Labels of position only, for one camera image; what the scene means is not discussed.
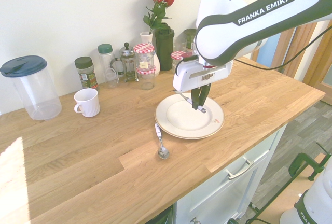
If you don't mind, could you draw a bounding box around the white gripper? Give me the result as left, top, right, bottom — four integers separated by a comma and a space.
172, 61, 234, 111

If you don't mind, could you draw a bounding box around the white ceramic mug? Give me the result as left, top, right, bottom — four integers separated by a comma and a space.
73, 88, 101, 118

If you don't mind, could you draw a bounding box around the coffee jar with dark lid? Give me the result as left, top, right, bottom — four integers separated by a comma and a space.
74, 56, 100, 92

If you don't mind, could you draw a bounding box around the metal spoon with white handle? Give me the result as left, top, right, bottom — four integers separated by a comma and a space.
154, 122, 171, 160

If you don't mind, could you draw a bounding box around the metal drawer handle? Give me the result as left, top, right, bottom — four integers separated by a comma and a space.
225, 156, 254, 180

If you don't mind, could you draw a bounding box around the clear jar with green lid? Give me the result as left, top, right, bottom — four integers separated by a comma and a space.
97, 43, 119, 89

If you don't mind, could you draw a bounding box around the white plate with gold rim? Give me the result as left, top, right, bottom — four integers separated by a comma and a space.
154, 93, 226, 140

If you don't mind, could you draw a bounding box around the clear pitcher with blue lid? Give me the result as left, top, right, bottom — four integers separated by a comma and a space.
0, 55, 63, 121

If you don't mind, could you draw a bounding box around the white drawer with metal handle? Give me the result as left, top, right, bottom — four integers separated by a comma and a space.
172, 124, 289, 224

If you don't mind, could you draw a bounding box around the empty jam jar checked lid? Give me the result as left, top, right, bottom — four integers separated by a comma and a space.
133, 43, 156, 71
136, 65, 157, 91

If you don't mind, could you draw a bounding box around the wooden door frame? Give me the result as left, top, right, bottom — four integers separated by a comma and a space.
250, 0, 332, 87

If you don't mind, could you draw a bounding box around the dark green clamp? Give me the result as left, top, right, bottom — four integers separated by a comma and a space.
288, 142, 332, 182

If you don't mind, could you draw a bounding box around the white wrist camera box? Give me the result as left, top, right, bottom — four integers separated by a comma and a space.
177, 54, 207, 72

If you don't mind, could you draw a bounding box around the small jam jar checked lid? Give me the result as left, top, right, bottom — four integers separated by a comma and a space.
170, 51, 192, 74

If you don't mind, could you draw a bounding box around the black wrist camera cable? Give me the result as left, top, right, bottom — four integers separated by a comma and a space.
174, 25, 332, 77

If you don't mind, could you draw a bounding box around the clear drinking glass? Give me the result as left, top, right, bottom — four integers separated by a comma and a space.
172, 37, 189, 53

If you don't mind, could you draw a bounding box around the glass french press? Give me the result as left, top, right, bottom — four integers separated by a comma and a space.
111, 41, 140, 83

